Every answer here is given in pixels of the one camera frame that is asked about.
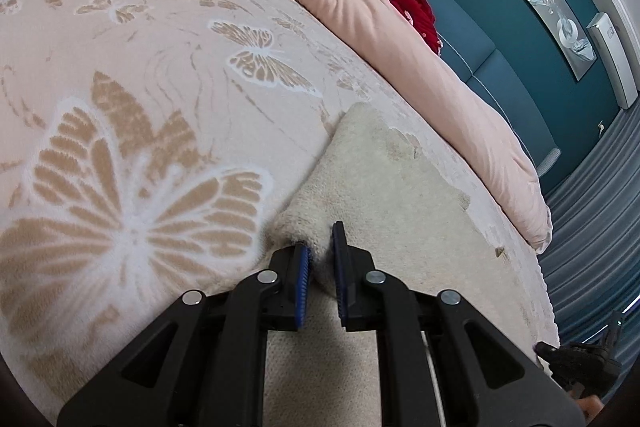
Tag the white air conditioner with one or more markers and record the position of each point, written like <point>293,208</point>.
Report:
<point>617,62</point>

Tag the pink butterfly print blanket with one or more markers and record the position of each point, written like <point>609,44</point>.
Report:
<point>165,107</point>

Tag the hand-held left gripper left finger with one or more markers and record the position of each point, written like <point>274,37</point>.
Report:
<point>301,287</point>

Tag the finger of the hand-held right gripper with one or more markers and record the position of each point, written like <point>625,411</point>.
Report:
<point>549,351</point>

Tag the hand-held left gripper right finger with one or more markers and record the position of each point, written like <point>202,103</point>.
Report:
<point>341,287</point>

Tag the pink duvet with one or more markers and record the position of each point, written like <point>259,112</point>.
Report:
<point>400,72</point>

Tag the blue upholstered headboard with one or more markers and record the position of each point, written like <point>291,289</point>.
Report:
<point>480,72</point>

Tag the beige fleece garment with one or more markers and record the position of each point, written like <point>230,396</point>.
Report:
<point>385,187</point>

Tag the grey-blue curtain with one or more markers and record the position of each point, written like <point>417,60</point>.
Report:
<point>595,227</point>

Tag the red knitted cloth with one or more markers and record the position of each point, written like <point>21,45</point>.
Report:
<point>412,9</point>

